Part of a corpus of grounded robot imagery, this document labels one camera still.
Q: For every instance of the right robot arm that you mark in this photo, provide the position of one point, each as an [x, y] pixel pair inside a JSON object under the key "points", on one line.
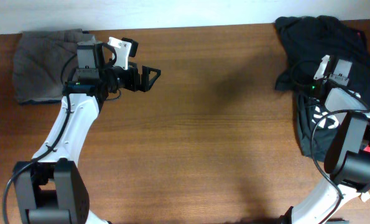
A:
{"points": [[345, 169]]}

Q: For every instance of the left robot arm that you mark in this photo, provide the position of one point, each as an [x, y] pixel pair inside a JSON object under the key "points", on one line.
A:
{"points": [[49, 187]]}

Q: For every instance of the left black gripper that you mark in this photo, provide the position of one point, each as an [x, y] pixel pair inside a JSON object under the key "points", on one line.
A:
{"points": [[135, 84]]}

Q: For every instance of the dark green t-shirt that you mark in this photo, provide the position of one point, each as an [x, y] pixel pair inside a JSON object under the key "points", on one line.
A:
{"points": [[306, 40]]}

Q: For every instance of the red t-shirt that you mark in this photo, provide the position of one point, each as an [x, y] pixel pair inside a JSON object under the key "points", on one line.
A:
{"points": [[365, 196]]}

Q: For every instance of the folded grey-brown garment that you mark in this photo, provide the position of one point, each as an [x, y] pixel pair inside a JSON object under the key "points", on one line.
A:
{"points": [[43, 59]]}

